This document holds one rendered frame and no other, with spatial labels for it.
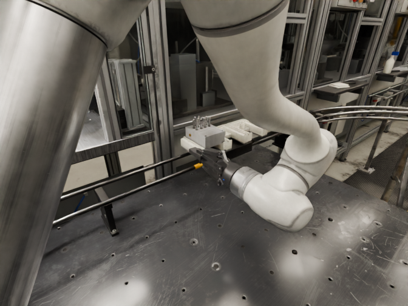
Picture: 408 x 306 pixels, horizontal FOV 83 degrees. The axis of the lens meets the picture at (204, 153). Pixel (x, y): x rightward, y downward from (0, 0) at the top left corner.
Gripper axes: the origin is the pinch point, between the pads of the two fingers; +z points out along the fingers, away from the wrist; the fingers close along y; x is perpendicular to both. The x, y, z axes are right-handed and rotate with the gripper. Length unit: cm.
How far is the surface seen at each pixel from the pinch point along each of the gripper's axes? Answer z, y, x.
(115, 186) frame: 37, -26, 21
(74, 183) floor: 155, -88, 29
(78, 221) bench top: 15.0, -19.8, 40.3
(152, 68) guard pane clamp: 20.1, 26.6, 4.5
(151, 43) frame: 20.7, 34.4, 3.6
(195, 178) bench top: 11.5, -19.7, -6.8
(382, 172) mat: -15, -86, -214
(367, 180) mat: -11, -86, -189
